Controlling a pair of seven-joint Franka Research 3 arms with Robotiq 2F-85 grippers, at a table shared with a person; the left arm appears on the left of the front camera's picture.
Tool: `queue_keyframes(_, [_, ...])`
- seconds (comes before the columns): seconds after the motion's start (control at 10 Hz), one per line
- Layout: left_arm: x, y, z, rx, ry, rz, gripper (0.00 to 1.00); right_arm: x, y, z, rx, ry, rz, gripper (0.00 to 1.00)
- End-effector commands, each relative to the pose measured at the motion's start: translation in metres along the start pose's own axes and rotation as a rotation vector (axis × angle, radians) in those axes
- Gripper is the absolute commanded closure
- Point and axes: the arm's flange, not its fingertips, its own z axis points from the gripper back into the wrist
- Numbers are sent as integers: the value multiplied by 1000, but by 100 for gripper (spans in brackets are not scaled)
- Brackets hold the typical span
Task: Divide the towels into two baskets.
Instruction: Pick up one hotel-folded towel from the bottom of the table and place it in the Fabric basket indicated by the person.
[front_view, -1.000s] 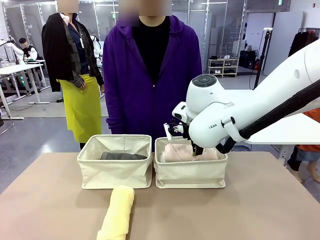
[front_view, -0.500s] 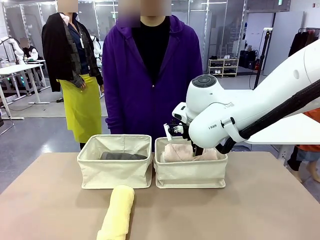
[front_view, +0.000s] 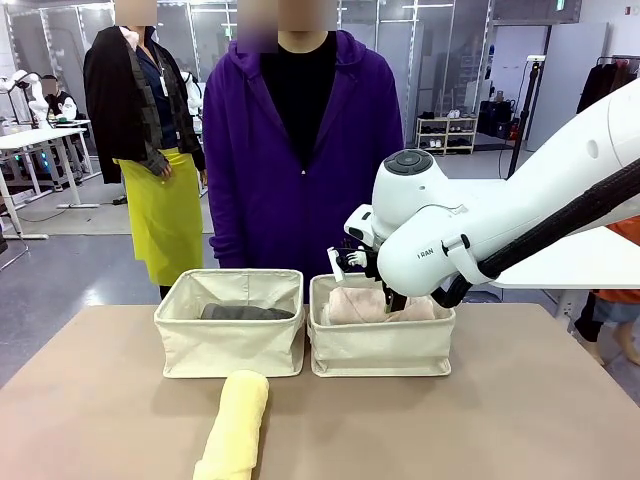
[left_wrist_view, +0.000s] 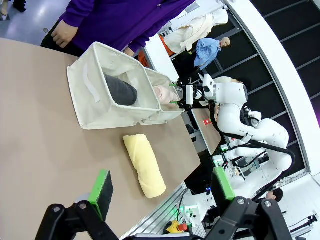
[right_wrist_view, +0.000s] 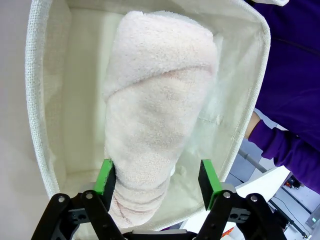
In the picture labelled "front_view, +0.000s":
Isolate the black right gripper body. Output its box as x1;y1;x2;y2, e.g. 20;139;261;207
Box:
361;248;397;302

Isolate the pink towel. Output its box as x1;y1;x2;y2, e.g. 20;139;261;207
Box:
320;285;450;324

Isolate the grey terry towel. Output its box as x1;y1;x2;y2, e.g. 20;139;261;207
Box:
200;302;295;321

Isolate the purple sleeved right forearm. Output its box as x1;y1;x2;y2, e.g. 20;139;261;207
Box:
203;164;247;271

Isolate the apron person right hand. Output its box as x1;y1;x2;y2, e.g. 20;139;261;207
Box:
149;148;175;179

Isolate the cream fabric basket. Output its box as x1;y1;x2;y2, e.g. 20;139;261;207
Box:
153;268;306;379
306;272;457;378

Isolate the person in purple hoodie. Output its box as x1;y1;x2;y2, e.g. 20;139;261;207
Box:
202;0;405;301

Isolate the wooden shoe rack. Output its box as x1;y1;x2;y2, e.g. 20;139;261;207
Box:
415;115;479;156

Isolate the white side table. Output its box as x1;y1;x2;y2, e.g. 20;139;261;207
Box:
490;227;640;317

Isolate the black luggage pile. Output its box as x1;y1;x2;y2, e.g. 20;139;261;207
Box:
476;98;517;140

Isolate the yellow rolled towel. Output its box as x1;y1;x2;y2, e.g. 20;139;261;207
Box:
192;369;271;480

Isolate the person in orange top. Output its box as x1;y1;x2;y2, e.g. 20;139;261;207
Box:
573;214;640;367

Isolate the black light stand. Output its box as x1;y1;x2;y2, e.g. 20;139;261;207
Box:
506;54;547;181

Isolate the person in yellow apron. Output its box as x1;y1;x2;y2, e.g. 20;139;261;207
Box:
82;0;208;301

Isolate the clothes rack with garments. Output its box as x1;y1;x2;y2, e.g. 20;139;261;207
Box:
576;54;640;115

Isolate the black draped coat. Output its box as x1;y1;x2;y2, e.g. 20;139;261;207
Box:
82;25;151;185

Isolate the white background desk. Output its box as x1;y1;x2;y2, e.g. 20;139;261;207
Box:
0;118;100;242

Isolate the seated person in background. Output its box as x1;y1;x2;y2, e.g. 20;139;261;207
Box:
41;74;80;123

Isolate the black braided cable sleeve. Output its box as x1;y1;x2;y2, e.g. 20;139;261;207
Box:
431;157;640;308

